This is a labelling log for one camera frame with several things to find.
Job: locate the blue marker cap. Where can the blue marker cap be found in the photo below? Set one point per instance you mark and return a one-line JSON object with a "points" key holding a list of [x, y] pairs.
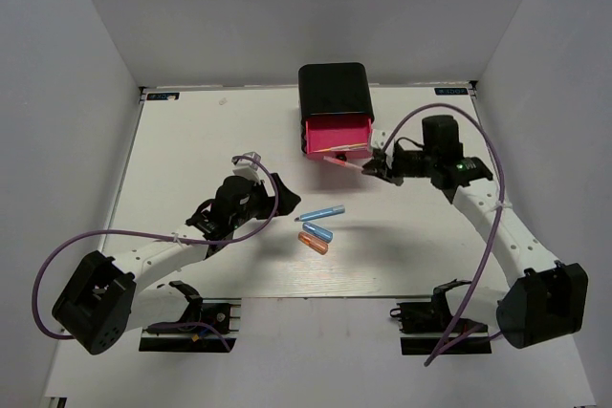
{"points": [[317, 231]]}

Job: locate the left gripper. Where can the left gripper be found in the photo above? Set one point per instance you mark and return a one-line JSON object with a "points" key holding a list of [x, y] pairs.
{"points": [[288, 200]]}

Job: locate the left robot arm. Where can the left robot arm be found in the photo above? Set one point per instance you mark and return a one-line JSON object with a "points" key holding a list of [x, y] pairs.
{"points": [[107, 296]]}

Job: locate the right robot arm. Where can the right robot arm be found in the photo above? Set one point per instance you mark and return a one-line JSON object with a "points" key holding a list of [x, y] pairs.
{"points": [[546, 297]]}

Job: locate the orange marker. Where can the orange marker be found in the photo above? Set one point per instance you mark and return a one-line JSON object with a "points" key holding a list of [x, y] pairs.
{"points": [[313, 242]]}

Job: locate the table logo sticker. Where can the table logo sticker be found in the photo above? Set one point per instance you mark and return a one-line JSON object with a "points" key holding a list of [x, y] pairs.
{"points": [[451, 91], [162, 96]]}

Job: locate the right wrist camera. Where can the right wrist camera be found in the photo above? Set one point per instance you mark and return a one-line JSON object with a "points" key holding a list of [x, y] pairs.
{"points": [[379, 144]]}

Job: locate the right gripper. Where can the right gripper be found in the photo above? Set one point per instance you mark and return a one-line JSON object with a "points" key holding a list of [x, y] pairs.
{"points": [[382, 168]]}

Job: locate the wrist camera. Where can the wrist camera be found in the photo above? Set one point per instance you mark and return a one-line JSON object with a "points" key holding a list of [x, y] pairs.
{"points": [[379, 144], [247, 167]]}

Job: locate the yellow thin pen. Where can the yellow thin pen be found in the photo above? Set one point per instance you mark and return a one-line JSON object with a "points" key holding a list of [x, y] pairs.
{"points": [[345, 147]]}

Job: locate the left table logo sticker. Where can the left table logo sticker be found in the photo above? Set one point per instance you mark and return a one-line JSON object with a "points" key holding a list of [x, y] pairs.
{"points": [[162, 96]]}

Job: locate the black drawer cabinet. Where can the black drawer cabinet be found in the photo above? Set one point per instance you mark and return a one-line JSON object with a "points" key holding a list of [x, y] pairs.
{"points": [[334, 89]]}

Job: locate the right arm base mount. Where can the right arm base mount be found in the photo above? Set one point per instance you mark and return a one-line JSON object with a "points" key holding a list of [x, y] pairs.
{"points": [[422, 321]]}

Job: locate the pink drawer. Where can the pink drawer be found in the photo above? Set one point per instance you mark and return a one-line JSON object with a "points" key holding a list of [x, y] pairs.
{"points": [[323, 131]]}

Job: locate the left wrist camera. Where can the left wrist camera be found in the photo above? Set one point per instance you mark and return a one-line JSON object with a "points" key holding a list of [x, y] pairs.
{"points": [[247, 167]]}

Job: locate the blue highlighter pen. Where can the blue highlighter pen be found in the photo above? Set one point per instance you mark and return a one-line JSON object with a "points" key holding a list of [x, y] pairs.
{"points": [[321, 213]]}

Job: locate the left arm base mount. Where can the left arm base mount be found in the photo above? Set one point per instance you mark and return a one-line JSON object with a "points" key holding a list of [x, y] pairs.
{"points": [[207, 327]]}

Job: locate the right table logo sticker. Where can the right table logo sticker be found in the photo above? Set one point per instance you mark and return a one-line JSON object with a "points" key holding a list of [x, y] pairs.
{"points": [[451, 91]]}

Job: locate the red thin pen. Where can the red thin pen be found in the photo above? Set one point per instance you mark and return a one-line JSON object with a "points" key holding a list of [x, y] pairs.
{"points": [[342, 163]]}

